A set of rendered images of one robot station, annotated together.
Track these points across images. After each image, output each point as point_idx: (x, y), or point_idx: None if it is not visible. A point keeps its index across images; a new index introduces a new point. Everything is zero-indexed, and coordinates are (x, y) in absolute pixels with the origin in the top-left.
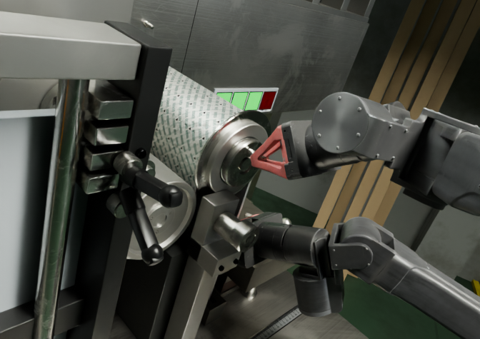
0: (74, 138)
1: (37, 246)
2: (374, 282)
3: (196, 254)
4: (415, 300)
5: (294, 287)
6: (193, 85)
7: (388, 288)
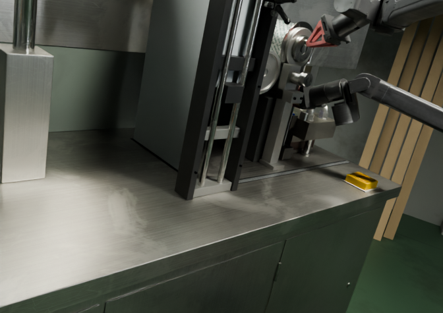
0: None
1: (246, 32)
2: (372, 97)
3: (281, 95)
4: (393, 103)
5: (333, 156)
6: None
7: (379, 99)
